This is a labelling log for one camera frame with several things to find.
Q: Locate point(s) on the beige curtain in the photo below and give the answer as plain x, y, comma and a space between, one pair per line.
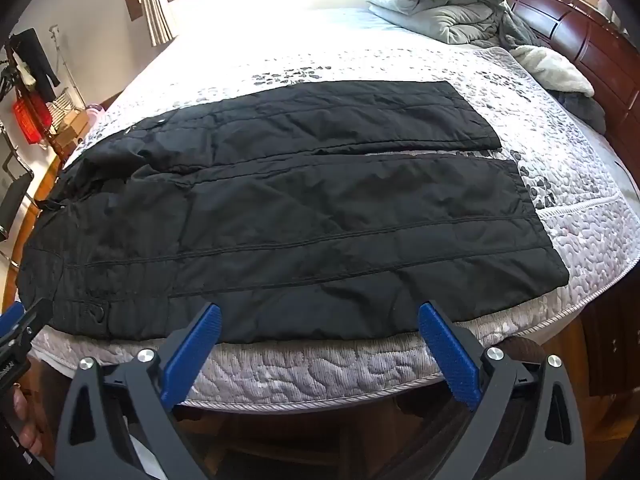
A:
152, 5

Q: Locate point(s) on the grey fleece blanket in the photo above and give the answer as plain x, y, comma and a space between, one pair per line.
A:
522, 27

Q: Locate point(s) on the white fleece blanket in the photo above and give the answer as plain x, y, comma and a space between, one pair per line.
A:
555, 70

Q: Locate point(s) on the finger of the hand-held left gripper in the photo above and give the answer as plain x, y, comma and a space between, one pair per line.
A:
15, 346
12, 317

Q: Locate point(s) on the dark grey garment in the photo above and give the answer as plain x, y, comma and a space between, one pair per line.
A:
582, 110

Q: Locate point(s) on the black chair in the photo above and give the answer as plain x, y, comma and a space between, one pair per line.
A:
12, 195

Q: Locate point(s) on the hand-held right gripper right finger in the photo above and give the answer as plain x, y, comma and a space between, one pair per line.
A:
444, 352

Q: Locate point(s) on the wooden bed frame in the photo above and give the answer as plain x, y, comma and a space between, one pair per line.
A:
42, 185

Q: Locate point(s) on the red basket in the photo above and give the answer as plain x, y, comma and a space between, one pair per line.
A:
31, 117

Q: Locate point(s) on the pink container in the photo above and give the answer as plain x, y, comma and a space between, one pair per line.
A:
94, 107

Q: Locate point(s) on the person's left hand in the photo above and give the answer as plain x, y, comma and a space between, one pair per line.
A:
26, 417

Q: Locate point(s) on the wooden headboard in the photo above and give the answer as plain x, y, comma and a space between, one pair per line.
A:
590, 45

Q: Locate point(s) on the grey pebble-print quilted bedspread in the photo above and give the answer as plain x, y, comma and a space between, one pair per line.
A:
565, 220

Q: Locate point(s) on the cardboard box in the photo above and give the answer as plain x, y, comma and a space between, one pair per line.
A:
74, 125

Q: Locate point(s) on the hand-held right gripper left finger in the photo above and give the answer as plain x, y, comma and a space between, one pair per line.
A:
196, 347

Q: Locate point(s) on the hanging black garment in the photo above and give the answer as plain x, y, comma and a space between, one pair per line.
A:
37, 60

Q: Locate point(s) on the folded grey comforter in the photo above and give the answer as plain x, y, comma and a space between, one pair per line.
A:
430, 0

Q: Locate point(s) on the black padded jacket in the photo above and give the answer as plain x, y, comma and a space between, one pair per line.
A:
300, 220

